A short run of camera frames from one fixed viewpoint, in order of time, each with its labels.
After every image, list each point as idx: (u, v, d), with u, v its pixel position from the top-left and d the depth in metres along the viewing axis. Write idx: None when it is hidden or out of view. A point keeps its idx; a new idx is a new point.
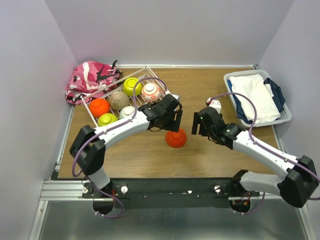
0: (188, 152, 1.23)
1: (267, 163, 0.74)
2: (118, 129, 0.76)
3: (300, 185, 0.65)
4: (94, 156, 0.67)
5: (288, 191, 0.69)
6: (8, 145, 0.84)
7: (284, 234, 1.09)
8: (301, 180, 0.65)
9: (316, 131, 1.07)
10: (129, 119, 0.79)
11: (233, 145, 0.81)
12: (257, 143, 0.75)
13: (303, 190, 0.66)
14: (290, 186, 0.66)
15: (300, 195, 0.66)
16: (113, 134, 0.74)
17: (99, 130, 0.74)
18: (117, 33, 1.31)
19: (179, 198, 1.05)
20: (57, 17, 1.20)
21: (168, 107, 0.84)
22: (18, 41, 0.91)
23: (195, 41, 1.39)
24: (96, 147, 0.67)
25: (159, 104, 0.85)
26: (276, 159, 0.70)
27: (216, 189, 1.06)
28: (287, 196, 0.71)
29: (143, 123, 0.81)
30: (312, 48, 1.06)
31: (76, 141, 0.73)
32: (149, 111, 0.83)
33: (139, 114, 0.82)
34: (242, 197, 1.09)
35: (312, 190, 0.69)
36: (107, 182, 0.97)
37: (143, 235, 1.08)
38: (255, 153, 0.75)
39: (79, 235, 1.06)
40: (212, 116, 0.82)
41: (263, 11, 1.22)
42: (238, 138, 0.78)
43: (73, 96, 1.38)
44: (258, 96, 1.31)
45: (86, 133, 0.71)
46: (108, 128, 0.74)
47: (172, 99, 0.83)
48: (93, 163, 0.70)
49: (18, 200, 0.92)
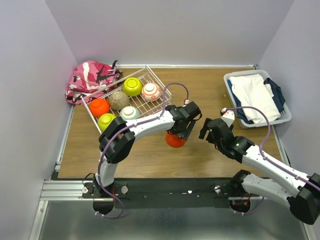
0: (188, 152, 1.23)
1: (276, 179, 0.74)
2: (147, 124, 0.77)
3: (311, 203, 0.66)
4: (123, 146, 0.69)
5: (298, 207, 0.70)
6: (8, 145, 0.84)
7: (285, 234, 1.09)
8: (312, 198, 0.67)
9: (316, 131, 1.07)
10: (157, 116, 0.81)
11: (242, 159, 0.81)
12: (267, 159, 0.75)
13: (314, 208, 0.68)
14: (301, 203, 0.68)
15: (311, 213, 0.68)
16: (142, 129, 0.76)
17: (130, 122, 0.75)
18: (117, 33, 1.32)
19: (179, 198, 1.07)
20: (57, 17, 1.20)
21: (192, 112, 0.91)
22: (19, 41, 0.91)
23: (194, 41, 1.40)
24: (126, 137, 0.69)
25: (184, 107, 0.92)
26: (287, 176, 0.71)
27: (216, 189, 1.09)
28: (297, 212, 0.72)
29: (169, 122, 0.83)
30: (312, 48, 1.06)
31: (107, 131, 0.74)
32: (175, 111, 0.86)
33: (165, 114, 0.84)
34: (242, 197, 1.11)
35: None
36: (110, 182, 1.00)
37: (143, 235, 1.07)
38: (265, 169, 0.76)
39: (78, 236, 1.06)
40: (222, 129, 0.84)
41: (262, 11, 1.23)
42: (248, 153, 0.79)
43: (73, 96, 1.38)
44: (258, 96, 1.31)
45: (118, 124, 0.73)
46: (138, 121, 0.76)
47: (197, 106, 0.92)
48: (121, 154, 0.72)
49: (19, 200, 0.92)
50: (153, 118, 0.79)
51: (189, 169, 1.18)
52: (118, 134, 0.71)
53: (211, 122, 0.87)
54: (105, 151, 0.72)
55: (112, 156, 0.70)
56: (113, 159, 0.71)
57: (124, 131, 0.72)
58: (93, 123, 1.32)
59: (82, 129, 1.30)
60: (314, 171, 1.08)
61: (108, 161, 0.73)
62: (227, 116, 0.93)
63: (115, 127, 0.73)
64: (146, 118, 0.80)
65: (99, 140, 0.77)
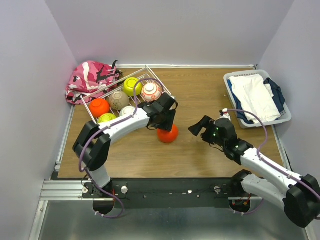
0: (188, 152, 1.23)
1: (271, 179, 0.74)
2: (121, 124, 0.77)
3: (301, 202, 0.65)
4: (100, 150, 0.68)
5: (291, 207, 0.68)
6: (8, 145, 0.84)
7: (284, 234, 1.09)
8: (303, 198, 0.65)
9: (316, 131, 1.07)
10: (131, 115, 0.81)
11: (241, 161, 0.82)
12: (262, 160, 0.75)
13: (306, 209, 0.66)
14: (292, 203, 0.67)
15: (302, 213, 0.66)
16: (117, 129, 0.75)
17: (104, 125, 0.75)
18: (117, 33, 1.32)
19: (179, 198, 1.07)
20: (57, 17, 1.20)
21: (166, 104, 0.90)
22: (18, 41, 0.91)
23: (194, 41, 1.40)
24: (102, 141, 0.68)
25: (157, 101, 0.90)
26: (280, 175, 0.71)
27: (216, 189, 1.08)
28: (290, 212, 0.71)
29: (144, 119, 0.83)
30: (312, 48, 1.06)
31: (80, 138, 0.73)
32: (148, 108, 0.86)
33: (140, 111, 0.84)
34: (242, 197, 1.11)
35: (317, 211, 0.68)
36: (108, 181, 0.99)
37: (143, 235, 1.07)
38: (260, 169, 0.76)
39: (78, 236, 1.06)
40: (228, 130, 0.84)
41: (262, 11, 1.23)
42: (245, 154, 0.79)
43: (73, 96, 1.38)
44: (258, 96, 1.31)
45: (91, 128, 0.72)
46: (112, 123, 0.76)
47: (169, 96, 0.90)
48: (99, 159, 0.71)
49: (19, 200, 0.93)
50: (127, 117, 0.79)
51: (189, 169, 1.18)
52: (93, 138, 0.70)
53: (218, 121, 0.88)
54: (82, 159, 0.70)
55: (91, 162, 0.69)
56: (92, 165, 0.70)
57: (98, 135, 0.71)
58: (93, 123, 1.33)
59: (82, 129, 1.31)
60: (314, 171, 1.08)
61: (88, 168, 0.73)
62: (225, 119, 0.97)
63: (89, 133, 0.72)
64: (120, 118, 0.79)
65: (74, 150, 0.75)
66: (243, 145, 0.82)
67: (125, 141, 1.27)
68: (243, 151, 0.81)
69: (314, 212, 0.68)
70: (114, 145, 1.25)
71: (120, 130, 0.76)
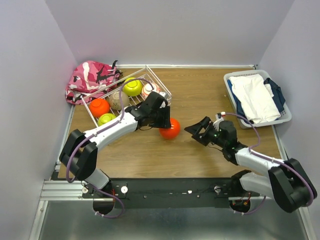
0: (187, 152, 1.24)
1: (261, 169, 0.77)
2: (108, 131, 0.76)
3: (283, 181, 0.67)
4: (87, 159, 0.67)
5: (276, 190, 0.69)
6: (8, 145, 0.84)
7: (284, 234, 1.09)
8: (284, 177, 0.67)
9: (316, 131, 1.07)
10: (118, 120, 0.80)
11: (237, 161, 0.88)
12: (252, 152, 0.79)
13: (290, 190, 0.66)
14: (275, 183, 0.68)
15: (286, 194, 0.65)
16: (104, 136, 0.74)
17: (90, 133, 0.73)
18: (117, 33, 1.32)
19: (179, 198, 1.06)
20: (57, 17, 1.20)
21: (154, 105, 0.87)
22: (18, 41, 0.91)
23: (194, 41, 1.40)
24: (88, 149, 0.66)
25: (145, 103, 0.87)
26: (265, 161, 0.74)
27: (216, 189, 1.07)
28: (280, 200, 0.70)
29: (132, 123, 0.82)
30: (312, 48, 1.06)
31: (66, 148, 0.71)
32: (136, 111, 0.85)
33: (127, 116, 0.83)
34: (242, 197, 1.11)
35: (305, 196, 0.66)
36: (107, 181, 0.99)
37: (143, 235, 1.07)
38: (251, 161, 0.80)
39: (78, 236, 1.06)
40: (231, 134, 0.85)
41: (262, 11, 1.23)
42: (240, 152, 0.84)
43: (73, 96, 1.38)
44: (258, 96, 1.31)
45: (77, 137, 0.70)
46: (98, 130, 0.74)
47: (157, 96, 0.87)
48: (87, 168, 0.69)
49: (19, 200, 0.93)
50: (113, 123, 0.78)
51: (189, 169, 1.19)
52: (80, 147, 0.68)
53: (222, 124, 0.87)
54: (70, 169, 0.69)
55: (79, 172, 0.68)
56: (80, 174, 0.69)
57: (84, 143, 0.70)
58: (94, 123, 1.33)
59: (82, 129, 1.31)
60: (314, 171, 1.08)
61: (76, 177, 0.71)
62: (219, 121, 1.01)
63: (74, 141, 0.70)
64: (106, 124, 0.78)
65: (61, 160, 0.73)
66: (238, 146, 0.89)
67: (125, 141, 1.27)
68: (237, 151, 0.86)
69: (302, 197, 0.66)
70: (115, 145, 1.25)
71: (107, 137, 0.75)
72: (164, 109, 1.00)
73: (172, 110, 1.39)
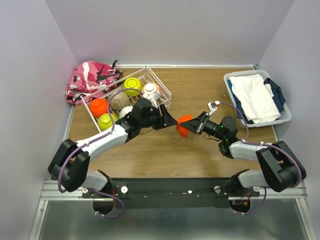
0: (187, 152, 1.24)
1: (253, 156, 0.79)
2: (100, 141, 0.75)
3: (270, 160, 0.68)
4: (79, 168, 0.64)
5: (265, 170, 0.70)
6: (8, 144, 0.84)
7: (284, 234, 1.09)
8: (271, 155, 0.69)
9: (315, 131, 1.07)
10: (109, 132, 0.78)
11: (232, 155, 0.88)
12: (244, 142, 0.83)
13: (277, 167, 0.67)
14: (263, 163, 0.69)
15: (273, 171, 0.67)
16: (96, 146, 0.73)
17: (81, 143, 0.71)
18: (117, 33, 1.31)
19: (179, 198, 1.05)
20: (57, 17, 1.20)
21: (140, 115, 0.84)
22: (18, 41, 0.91)
23: (194, 41, 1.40)
24: (81, 158, 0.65)
25: (131, 114, 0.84)
26: (255, 146, 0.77)
27: (216, 189, 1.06)
28: (270, 180, 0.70)
29: (122, 135, 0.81)
30: (312, 48, 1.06)
31: (55, 158, 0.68)
32: (126, 124, 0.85)
33: (118, 127, 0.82)
34: (242, 197, 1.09)
35: (293, 173, 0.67)
36: (105, 182, 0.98)
37: (143, 235, 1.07)
38: (244, 150, 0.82)
39: (78, 236, 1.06)
40: (232, 133, 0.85)
41: (262, 11, 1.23)
42: (234, 145, 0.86)
43: (73, 95, 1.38)
44: (258, 96, 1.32)
45: (69, 146, 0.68)
46: (90, 140, 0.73)
47: (141, 107, 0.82)
48: (78, 178, 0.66)
49: (19, 200, 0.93)
50: (105, 133, 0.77)
51: (189, 169, 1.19)
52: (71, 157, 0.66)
53: (225, 121, 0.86)
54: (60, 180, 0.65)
55: (69, 182, 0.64)
56: (70, 185, 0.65)
57: (76, 153, 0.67)
58: (94, 123, 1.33)
59: (83, 130, 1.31)
60: (314, 171, 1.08)
61: (65, 190, 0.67)
62: (213, 111, 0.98)
63: (65, 151, 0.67)
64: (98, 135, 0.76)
65: (49, 171, 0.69)
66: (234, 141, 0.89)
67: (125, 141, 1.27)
68: (231, 144, 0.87)
69: (291, 175, 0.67)
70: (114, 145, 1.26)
71: (98, 147, 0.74)
72: (155, 113, 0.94)
73: (172, 110, 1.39)
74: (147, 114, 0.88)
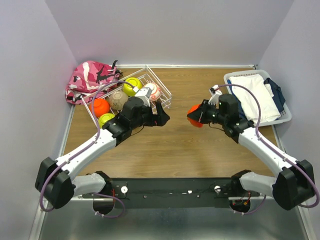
0: (188, 152, 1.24)
1: (266, 160, 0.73)
2: (83, 154, 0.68)
3: (292, 185, 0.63)
4: (60, 189, 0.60)
5: (280, 189, 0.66)
6: (8, 144, 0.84)
7: (285, 234, 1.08)
8: (295, 181, 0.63)
9: (315, 131, 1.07)
10: (93, 141, 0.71)
11: (238, 139, 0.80)
12: (261, 139, 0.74)
13: (295, 193, 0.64)
14: (282, 184, 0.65)
15: (290, 196, 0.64)
16: (78, 162, 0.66)
17: (62, 159, 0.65)
18: (117, 33, 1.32)
19: (179, 198, 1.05)
20: (57, 17, 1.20)
21: (132, 116, 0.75)
22: (18, 41, 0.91)
23: (194, 41, 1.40)
24: (60, 179, 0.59)
25: (122, 115, 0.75)
26: (275, 157, 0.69)
27: (216, 189, 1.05)
28: (279, 197, 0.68)
29: (109, 142, 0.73)
30: (312, 48, 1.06)
31: (39, 177, 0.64)
32: (114, 126, 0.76)
33: (103, 133, 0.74)
34: (242, 197, 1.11)
35: (305, 196, 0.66)
36: (102, 185, 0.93)
37: (143, 235, 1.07)
38: (257, 150, 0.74)
39: (78, 236, 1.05)
40: (232, 107, 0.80)
41: (262, 11, 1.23)
42: (244, 132, 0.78)
43: (73, 95, 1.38)
44: (258, 96, 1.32)
45: (48, 166, 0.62)
46: (71, 156, 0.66)
47: (131, 107, 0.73)
48: (62, 197, 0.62)
49: (19, 200, 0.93)
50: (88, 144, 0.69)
51: (189, 169, 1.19)
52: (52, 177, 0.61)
53: (223, 96, 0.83)
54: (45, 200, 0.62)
55: (54, 203, 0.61)
56: (56, 205, 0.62)
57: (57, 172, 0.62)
58: (94, 123, 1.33)
59: (83, 130, 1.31)
60: (315, 171, 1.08)
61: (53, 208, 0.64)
62: (214, 97, 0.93)
63: (46, 172, 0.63)
64: (80, 147, 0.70)
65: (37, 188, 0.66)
66: (244, 124, 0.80)
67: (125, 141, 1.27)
68: (244, 130, 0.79)
69: (302, 198, 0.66)
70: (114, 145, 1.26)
71: (81, 162, 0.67)
72: (147, 111, 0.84)
73: (172, 110, 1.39)
74: (139, 113, 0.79)
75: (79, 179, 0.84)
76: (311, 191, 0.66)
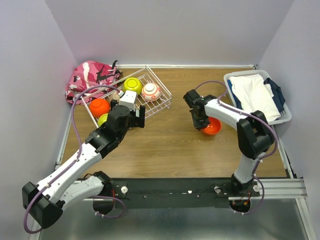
0: (188, 152, 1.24)
1: (227, 121, 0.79)
2: (65, 176, 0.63)
3: (249, 132, 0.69)
4: (44, 214, 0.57)
5: (242, 140, 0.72)
6: (8, 145, 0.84)
7: (285, 234, 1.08)
8: (251, 128, 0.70)
9: (315, 131, 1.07)
10: (75, 159, 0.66)
11: (207, 111, 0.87)
12: (221, 105, 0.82)
13: (253, 139, 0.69)
14: (242, 134, 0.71)
15: (250, 143, 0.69)
16: (59, 184, 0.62)
17: (42, 184, 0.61)
18: (117, 33, 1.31)
19: (179, 198, 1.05)
20: (57, 17, 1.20)
21: (117, 126, 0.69)
22: (18, 42, 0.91)
23: (194, 41, 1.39)
24: (42, 205, 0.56)
25: (106, 125, 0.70)
26: (233, 114, 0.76)
27: (216, 189, 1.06)
28: (245, 149, 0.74)
29: (93, 158, 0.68)
30: (312, 48, 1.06)
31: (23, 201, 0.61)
32: (99, 138, 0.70)
33: (86, 148, 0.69)
34: (242, 198, 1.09)
35: (266, 143, 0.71)
36: (101, 186, 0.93)
37: (144, 235, 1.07)
38: (220, 114, 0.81)
39: (78, 236, 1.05)
40: (191, 93, 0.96)
41: (262, 11, 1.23)
42: (208, 103, 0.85)
43: (73, 95, 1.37)
44: (258, 96, 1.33)
45: (29, 192, 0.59)
46: (51, 179, 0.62)
47: (116, 117, 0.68)
48: (48, 219, 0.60)
49: (19, 200, 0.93)
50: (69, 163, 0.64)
51: (188, 169, 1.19)
52: (33, 203, 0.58)
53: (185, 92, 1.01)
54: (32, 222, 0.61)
55: (41, 224, 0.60)
56: (44, 226, 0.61)
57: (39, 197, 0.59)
58: (94, 124, 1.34)
59: (82, 130, 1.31)
60: (315, 171, 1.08)
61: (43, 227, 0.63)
62: None
63: (27, 197, 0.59)
64: (62, 167, 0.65)
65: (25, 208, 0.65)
66: (207, 98, 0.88)
67: (125, 141, 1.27)
68: (207, 102, 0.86)
69: (265, 145, 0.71)
70: None
71: (63, 184, 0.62)
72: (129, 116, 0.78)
73: (172, 110, 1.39)
74: (126, 121, 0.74)
75: (71, 189, 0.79)
76: (270, 137, 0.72)
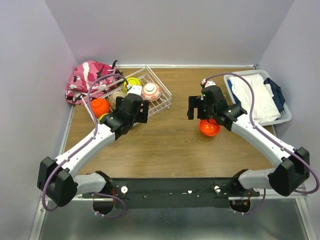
0: (188, 152, 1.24)
1: (262, 150, 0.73)
2: (82, 151, 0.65)
3: (291, 175, 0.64)
4: (62, 187, 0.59)
5: (278, 179, 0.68)
6: (8, 145, 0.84)
7: (285, 234, 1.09)
8: (293, 170, 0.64)
9: (315, 131, 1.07)
10: (92, 137, 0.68)
11: (231, 126, 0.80)
12: (256, 128, 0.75)
13: (293, 181, 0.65)
14: (281, 175, 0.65)
15: (288, 186, 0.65)
16: (78, 159, 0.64)
17: (61, 158, 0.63)
18: (117, 33, 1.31)
19: (179, 198, 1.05)
20: (57, 17, 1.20)
21: (131, 110, 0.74)
22: (18, 42, 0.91)
23: (194, 41, 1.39)
24: (61, 178, 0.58)
25: (120, 109, 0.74)
26: (273, 146, 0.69)
27: (216, 189, 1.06)
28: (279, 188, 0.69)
29: (108, 137, 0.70)
30: (311, 48, 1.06)
31: (40, 177, 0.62)
32: (112, 120, 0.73)
33: (101, 128, 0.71)
34: (242, 197, 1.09)
35: (302, 181, 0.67)
36: (103, 183, 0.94)
37: (144, 235, 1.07)
38: (253, 139, 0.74)
39: (78, 236, 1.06)
40: (215, 94, 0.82)
41: (262, 12, 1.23)
42: (238, 120, 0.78)
43: (73, 95, 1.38)
44: (258, 96, 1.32)
45: (48, 166, 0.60)
46: (70, 154, 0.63)
47: (132, 100, 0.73)
48: (65, 194, 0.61)
49: (19, 199, 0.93)
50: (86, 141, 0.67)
51: (189, 169, 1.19)
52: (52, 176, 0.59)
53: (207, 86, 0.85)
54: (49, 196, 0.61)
55: (58, 199, 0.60)
56: (60, 204, 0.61)
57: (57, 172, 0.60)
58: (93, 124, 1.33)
59: (83, 130, 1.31)
60: (314, 171, 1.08)
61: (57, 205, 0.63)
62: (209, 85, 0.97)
63: (46, 171, 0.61)
64: (79, 144, 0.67)
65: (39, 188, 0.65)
66: (237, 114, 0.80)
67: (125, 141, 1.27)
68: (237, 119, 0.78)
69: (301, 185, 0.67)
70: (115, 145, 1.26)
71: (81, 159, 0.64)
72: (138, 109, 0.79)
73: (172, 110, 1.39)
74: (138, 109, 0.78)
75: (80, 177, 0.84)
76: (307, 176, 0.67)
